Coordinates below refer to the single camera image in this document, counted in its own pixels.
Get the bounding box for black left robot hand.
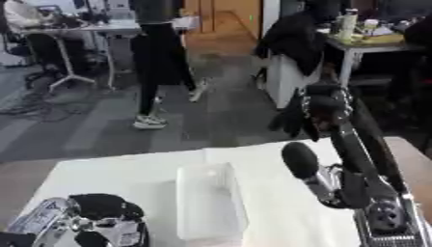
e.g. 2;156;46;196
67;192;152;247

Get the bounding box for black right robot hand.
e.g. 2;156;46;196
268;81;412;210

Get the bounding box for white open box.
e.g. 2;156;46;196
174;161;252;242

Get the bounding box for white cabinet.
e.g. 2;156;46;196
263;52;330;111

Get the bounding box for grey desk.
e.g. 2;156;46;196
322;30;432;90

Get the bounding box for yellow tray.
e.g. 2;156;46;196
349;33;407;45

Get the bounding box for black jacket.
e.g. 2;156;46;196
253;12;330;77

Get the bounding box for white bottle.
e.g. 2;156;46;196
336;8;362;41

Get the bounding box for white cup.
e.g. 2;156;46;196
361;18;382;34

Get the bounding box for walking person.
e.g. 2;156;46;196
128;0;211;130

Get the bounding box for white desk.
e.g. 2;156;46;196
20;15;203;95

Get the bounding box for seated person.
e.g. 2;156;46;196
0;0;90;76

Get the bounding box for floor cables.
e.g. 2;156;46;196
0;88;92;124

